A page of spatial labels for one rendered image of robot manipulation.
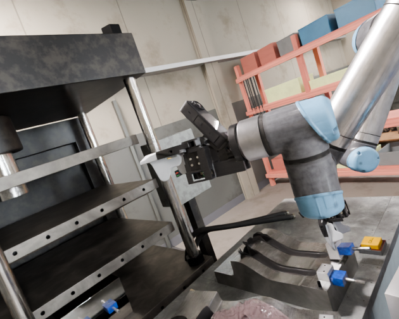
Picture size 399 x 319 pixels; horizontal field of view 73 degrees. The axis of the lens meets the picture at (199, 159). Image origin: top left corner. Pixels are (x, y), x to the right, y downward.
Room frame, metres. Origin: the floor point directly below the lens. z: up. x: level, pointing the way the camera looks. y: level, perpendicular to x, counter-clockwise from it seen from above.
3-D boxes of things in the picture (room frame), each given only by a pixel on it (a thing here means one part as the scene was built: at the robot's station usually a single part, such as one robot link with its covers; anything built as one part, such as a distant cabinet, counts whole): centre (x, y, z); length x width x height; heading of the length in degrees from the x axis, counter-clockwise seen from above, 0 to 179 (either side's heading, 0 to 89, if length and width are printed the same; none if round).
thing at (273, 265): (1.00, -0.16, 0.92); 0.35 x 0.16 x 0.09; 42
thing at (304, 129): (0.44, -0.17, 1.43); 0.11 x 0.08 x 0.09; 62
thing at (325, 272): (0.78, -0.30, 0.89); 0.13 x 0.05 x 0.05; 42
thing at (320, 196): (0.46, -0.18, 1.33); 0.11 x 0.08 x 0.11; 152
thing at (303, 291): (1.02, -0.16, 0.87); 0.50 x 0.26 x 0.14; 42
